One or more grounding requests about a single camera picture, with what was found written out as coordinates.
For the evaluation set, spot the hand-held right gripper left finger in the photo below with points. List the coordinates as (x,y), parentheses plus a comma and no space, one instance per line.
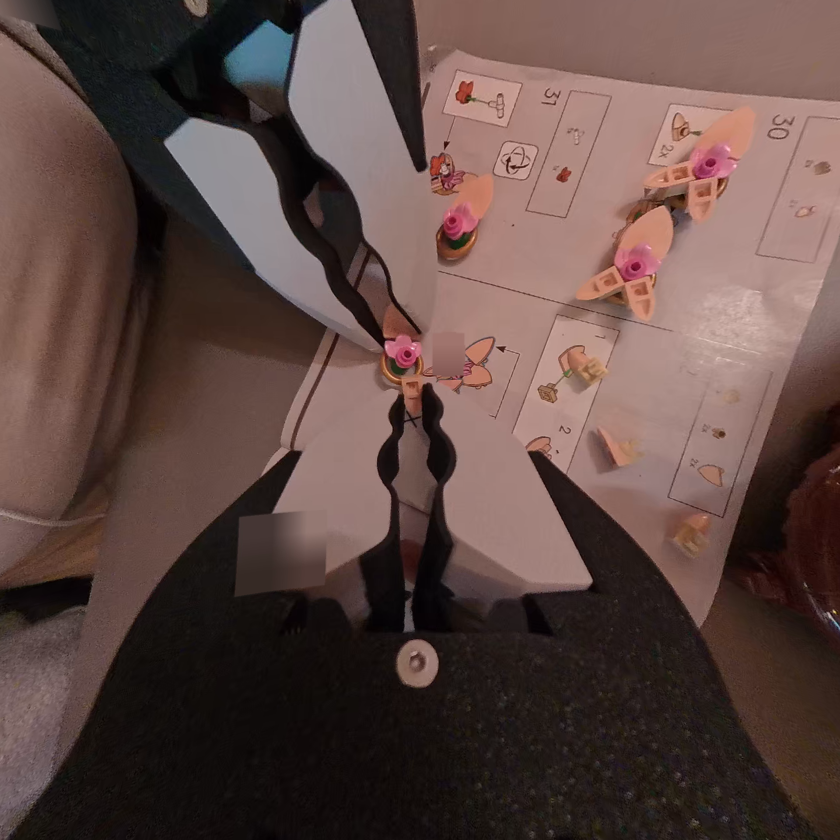
(341,479)

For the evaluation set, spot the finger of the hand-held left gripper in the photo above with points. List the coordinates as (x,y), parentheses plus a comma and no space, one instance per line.
(367,131)
(243,197)

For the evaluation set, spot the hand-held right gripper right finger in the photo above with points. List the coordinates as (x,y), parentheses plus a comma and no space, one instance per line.
(499,512)

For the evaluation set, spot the small tan brick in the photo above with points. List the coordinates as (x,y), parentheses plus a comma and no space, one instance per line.
(411,386)

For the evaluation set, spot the grey desk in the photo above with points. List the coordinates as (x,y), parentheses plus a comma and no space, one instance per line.
(210,407)

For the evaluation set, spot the peach and yellow brick piece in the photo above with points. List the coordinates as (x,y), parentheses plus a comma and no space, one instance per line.
(620,448)
(689,531)

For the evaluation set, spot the person's beige sweatshirt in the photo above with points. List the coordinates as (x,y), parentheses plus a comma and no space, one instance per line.
(59,295)

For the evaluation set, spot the pink flower with peach petals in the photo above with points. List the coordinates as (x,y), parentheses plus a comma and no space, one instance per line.
(712,161)
(633,264)

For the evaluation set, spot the paper instruction booklet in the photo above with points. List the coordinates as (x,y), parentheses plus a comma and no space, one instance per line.
(722,328)

